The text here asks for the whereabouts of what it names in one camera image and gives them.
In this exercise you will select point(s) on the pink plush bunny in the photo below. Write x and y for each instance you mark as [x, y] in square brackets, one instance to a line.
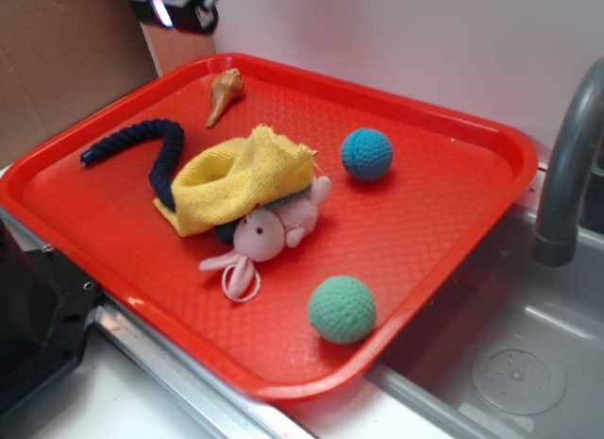
[262, 235]

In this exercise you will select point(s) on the brown conch shell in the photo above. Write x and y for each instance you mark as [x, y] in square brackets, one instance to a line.
[224, 89]

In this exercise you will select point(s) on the brown cardboard panel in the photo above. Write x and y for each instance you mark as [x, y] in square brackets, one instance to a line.
[62, 61]

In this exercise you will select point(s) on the red plastic tray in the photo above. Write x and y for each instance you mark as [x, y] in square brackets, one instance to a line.
[452, 178]

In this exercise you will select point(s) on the grey sink basin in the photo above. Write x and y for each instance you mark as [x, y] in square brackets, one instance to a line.
[507, 347]

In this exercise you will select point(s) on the grey faucet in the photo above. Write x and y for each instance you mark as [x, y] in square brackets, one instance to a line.
[572, 195]

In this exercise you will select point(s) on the blue foam ball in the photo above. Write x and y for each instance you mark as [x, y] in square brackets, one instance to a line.
[367, 154]

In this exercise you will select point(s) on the green foam ball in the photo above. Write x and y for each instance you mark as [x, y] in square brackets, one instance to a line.
[342, 310]

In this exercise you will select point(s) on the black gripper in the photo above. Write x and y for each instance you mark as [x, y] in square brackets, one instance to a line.
[192, 16]

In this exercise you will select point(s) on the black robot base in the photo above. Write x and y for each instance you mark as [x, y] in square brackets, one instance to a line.
[47, 306]

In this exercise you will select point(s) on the yellow cloth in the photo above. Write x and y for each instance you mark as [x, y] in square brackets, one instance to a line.
[226, 181]

